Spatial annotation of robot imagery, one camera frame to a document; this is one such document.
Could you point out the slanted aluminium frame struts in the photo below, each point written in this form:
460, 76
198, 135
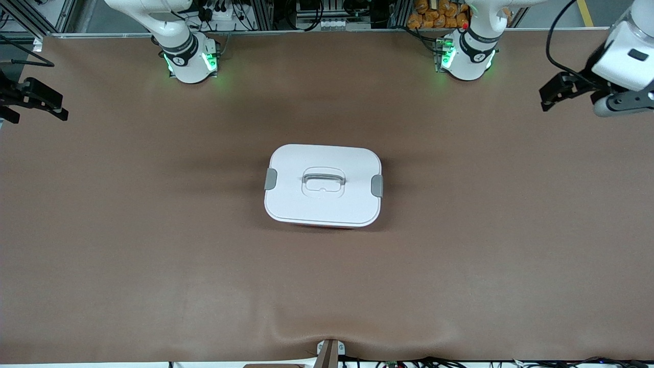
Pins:
61, 15

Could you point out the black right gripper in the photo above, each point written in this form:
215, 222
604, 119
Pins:
11, 95

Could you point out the black device white terminal strip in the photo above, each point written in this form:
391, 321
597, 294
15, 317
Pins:
337, 23

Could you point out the brown camera mount post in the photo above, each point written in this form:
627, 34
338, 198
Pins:
329, 355

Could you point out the white power strip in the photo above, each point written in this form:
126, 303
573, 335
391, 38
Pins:
225, 20

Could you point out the brown table mat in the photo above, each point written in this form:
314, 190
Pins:
327, 286

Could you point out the aluminium table edge rail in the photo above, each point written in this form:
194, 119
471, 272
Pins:
306, 32

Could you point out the pale pink plastic box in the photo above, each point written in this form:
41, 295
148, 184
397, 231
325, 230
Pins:
327, 227

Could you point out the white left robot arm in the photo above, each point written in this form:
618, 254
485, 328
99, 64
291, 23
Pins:
470, 61

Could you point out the orange snack bags pile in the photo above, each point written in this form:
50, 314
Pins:
434, 18

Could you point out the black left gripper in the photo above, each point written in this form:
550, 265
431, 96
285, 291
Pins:
585, 83

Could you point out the white box lid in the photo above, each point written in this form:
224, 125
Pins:
306, 204

